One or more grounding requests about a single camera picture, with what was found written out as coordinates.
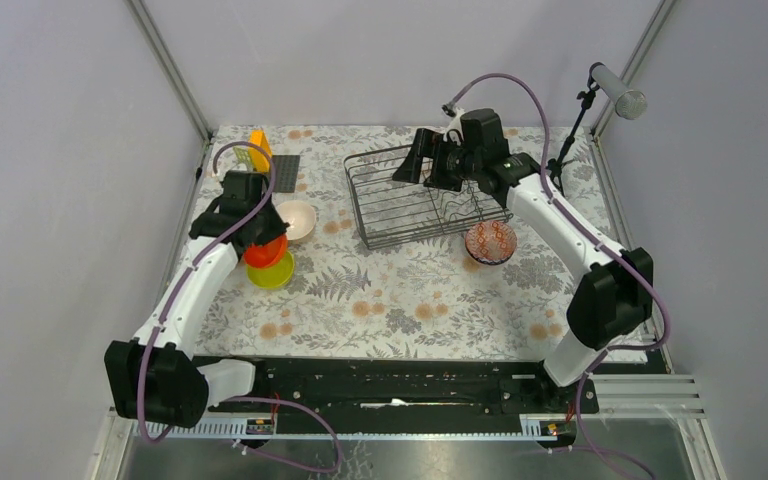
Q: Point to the beige ceramic bowl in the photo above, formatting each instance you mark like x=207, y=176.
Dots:
x=300, y=216

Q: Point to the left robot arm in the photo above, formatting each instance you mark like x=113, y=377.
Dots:
x=152, y=376

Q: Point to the yellow plastic bowl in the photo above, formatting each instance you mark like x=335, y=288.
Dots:
x=275, y=276

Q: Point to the orange plastic bowl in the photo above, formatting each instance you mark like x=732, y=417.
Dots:
x=267, y=255

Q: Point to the floral tablecloth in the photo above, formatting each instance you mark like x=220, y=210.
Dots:
x=427, y=300

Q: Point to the wire dish rack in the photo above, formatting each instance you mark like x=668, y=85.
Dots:
x=390, y=213

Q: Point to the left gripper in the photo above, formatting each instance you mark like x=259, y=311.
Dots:
x=277, y=227

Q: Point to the black mat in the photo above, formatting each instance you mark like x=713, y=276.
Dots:
x=286, y=173

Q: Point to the green mesh piece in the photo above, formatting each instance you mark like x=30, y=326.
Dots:
x=242, y=159

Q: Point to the blue patterned bowl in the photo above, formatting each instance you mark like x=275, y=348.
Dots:
x=491, y=242

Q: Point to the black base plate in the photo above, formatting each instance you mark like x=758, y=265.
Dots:
x=402, y=397

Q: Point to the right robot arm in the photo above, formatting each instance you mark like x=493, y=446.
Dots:
x=612, y=296

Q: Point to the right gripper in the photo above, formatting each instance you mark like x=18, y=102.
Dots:
x=429, y=144

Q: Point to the orange plastic block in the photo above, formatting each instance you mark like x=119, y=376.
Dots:
x=259, y=152

